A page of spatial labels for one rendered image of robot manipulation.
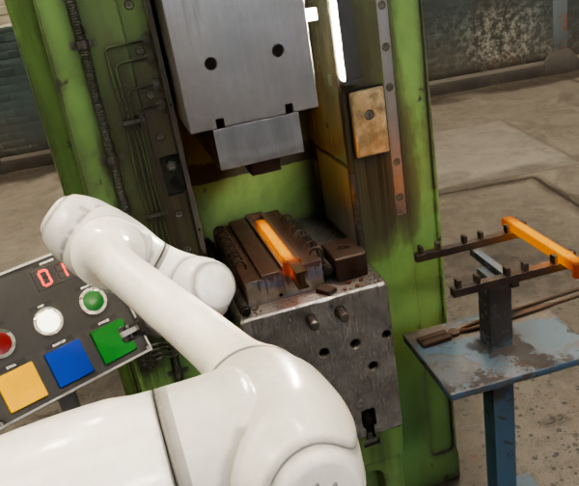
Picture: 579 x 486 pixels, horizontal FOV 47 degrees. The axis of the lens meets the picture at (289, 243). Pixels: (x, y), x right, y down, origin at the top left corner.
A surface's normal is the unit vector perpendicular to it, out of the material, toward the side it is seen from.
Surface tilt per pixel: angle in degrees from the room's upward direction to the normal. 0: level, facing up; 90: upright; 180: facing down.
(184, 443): 35
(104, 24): 90
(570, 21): 90
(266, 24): 90
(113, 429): 15
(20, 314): 60
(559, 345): 0
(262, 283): 90
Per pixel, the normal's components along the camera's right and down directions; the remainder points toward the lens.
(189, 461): 0.06, -0.44
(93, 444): -0.04, -0.79
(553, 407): -0.15, -0.91
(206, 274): 0.43, -0.36
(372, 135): 0.27, 0.34
